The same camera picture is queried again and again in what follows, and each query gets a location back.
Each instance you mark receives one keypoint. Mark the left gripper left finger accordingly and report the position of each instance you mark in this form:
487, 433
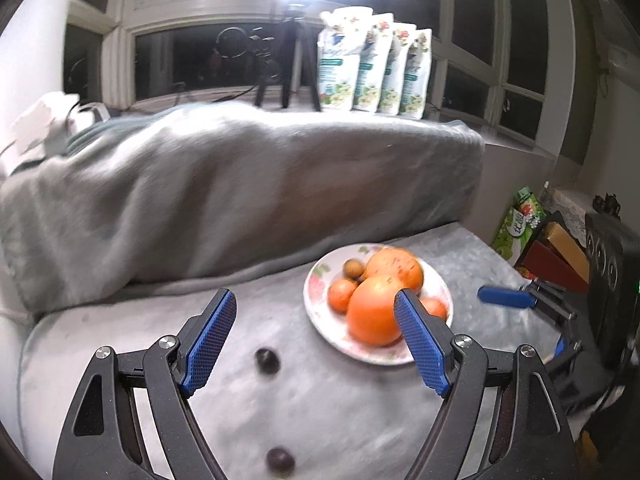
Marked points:
102, 437

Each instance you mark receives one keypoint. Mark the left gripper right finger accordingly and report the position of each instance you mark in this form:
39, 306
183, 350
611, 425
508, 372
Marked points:
529, 436

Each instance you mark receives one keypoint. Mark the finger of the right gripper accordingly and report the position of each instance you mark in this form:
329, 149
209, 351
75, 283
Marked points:
505, 297

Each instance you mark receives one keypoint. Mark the large speckled orange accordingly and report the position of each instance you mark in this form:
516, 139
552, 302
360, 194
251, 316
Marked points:
396, 262

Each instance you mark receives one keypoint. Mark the large smooth orange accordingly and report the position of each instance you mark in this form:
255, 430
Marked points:
370, 315

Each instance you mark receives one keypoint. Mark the brown longan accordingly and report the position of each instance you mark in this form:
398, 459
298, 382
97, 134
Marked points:
353, 269

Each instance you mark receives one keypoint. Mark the dark plum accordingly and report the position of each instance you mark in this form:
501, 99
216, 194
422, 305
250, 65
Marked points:
267, 361
280, 461

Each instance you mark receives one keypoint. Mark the small mandarin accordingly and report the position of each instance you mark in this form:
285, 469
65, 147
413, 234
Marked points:
339, 294

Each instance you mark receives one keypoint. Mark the red box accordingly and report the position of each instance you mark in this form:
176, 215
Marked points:
544, 263

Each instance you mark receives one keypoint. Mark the brown box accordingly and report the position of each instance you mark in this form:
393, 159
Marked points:
557, 238

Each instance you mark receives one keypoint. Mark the green juice carton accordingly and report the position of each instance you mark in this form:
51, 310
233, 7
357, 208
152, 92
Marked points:
518, 226

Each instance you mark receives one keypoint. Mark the floral white plate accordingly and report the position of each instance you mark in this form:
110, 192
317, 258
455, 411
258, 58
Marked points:
332, 326

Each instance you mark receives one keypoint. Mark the grey fleece blanket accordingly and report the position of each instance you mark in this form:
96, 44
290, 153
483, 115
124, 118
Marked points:
133, 229

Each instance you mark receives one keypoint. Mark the refill pouch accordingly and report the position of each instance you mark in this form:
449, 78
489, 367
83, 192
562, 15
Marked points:
339, 47
373, 59
417, 75
403, 37

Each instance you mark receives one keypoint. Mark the white window frame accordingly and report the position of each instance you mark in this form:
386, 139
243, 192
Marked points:
501, 66

